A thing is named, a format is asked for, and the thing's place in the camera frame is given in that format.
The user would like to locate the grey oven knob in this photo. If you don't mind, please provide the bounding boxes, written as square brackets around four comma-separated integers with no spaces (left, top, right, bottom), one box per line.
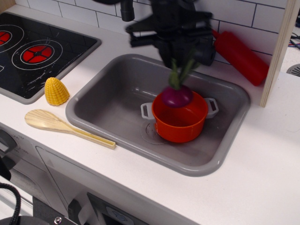
[0,130,17,154]

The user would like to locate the wooden toy spoon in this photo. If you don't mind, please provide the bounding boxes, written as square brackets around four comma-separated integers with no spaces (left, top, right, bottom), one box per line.
[24,109,116,149]

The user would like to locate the red ketchup squeeze bottle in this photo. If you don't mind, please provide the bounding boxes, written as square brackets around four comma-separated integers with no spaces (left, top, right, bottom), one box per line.
[212,30,269,86]

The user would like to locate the dark grey toy faucet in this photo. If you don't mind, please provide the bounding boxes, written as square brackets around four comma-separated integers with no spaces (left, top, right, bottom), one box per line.
[120,0,217,67]

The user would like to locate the yellow toy corn cob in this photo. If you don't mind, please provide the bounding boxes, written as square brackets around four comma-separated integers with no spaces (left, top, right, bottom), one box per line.
[45,77,70,106]

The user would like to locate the black toy stove top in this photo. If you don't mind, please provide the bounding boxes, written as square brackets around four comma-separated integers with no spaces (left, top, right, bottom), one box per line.
[0,12,101,105]

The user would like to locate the round metal drain grate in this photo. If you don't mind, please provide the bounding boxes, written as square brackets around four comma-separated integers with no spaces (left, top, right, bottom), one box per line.
[287,64,300,77]

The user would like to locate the grey toy sink basin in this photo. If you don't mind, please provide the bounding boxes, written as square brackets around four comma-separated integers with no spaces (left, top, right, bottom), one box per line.
[66,54,250,177]

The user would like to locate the orange toy pot grey handles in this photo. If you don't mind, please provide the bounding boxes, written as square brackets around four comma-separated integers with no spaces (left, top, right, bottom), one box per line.
[141,91,219,143]

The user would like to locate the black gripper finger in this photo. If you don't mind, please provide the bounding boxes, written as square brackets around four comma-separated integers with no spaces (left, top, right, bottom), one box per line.
[180,45,199,68]
[157,42,173,68]

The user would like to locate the light wooden side panel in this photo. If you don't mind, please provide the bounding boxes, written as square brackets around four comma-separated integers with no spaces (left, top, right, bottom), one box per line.
[260,0,300,107]

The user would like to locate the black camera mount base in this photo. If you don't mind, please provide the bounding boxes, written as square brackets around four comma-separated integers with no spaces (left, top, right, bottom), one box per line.
[0,183,76,225]

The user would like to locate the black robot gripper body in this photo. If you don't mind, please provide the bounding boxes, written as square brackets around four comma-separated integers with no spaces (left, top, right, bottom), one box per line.
[126,9,213,51]

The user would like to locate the purple toy beet green leaves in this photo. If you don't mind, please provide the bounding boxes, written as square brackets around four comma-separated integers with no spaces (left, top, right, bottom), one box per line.
[160,50,201,109]

